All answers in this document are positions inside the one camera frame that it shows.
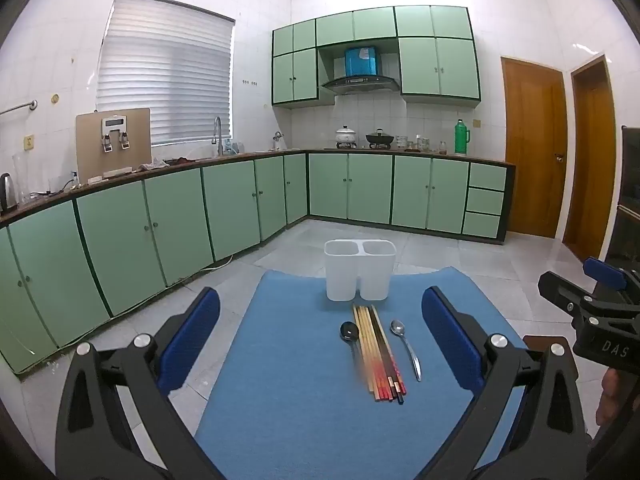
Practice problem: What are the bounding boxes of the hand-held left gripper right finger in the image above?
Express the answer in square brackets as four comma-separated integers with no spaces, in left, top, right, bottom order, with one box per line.
[421,286,588,480]

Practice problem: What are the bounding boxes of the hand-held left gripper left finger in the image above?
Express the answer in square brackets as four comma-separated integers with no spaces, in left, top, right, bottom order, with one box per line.
[55,287,226,480]

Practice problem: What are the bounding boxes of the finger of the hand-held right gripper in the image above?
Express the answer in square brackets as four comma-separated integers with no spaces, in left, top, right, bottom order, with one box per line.
[538,271,603,317]
[583,257,640,307]

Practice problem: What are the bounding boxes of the metal spoon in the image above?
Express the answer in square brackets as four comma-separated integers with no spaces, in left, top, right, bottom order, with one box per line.
[390,319,422,382]

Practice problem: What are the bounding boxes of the red patterned chopstick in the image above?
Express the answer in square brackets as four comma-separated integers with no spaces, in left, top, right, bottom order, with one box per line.
[359,305,384,404]
[365,305,393,404]
[371,305,402,404]
[362,305,389,404]

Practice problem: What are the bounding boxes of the plain bamboo chopstick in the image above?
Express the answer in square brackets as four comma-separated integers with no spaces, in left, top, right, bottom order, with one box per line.
[352,305,376,404]
[356,305,380,404]

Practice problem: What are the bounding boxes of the black spoon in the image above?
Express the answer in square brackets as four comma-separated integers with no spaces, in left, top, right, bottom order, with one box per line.
[339,321,362,373]

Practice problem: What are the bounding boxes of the white two-compartment utensil holder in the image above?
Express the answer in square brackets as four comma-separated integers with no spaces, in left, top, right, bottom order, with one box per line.
[324,239,397,302]

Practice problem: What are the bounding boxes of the person's right hand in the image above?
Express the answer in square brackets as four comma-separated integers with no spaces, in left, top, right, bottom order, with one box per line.
[596,367,629,426]

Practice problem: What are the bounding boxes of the black cabinet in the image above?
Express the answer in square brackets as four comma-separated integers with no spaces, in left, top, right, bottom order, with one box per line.
[602,126,640,281]

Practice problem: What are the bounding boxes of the wooden door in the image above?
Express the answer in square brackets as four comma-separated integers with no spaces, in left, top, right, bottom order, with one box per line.
[501,56,568,239]
[562,55,618,263]

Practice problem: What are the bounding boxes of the blue mat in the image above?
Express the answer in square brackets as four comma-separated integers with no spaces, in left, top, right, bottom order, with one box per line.
[195,266,531,480]

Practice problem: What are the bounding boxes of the green base cabinets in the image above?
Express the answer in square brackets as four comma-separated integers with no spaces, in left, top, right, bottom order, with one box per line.
[0,151,516,376]

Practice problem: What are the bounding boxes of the dark brown countertop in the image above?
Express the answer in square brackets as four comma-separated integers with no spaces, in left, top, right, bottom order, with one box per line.
[0,147,516,222]

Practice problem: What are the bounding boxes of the green thermos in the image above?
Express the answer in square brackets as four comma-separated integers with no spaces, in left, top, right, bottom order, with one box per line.
[454,119,472,156]

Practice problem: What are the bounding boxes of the black wok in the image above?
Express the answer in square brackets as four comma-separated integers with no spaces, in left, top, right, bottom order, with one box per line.
[365,128,396,150]

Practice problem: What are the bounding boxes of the wooden board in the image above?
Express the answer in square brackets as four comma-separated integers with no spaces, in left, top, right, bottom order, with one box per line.
[76,107,152,183]

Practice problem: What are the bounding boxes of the white water dispenser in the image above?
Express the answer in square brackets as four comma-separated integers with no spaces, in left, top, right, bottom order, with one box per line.
[100,116,132,152]

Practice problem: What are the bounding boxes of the clear glass pitcher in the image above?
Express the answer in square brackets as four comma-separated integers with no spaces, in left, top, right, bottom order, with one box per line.
[11,154,32,204]

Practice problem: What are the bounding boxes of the metal electric kettle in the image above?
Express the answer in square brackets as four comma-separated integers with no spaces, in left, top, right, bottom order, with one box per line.
[0,172,18,212]

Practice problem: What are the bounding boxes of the white window blind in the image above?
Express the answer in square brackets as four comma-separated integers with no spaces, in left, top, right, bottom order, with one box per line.
[96,0,236,147]

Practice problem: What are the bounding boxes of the range hood with blue film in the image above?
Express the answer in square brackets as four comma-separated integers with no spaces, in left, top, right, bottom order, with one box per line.
[320,45,401,96]

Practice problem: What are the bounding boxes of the green wall cabinets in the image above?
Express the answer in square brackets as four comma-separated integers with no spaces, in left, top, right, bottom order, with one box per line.
[271,5,482,109]

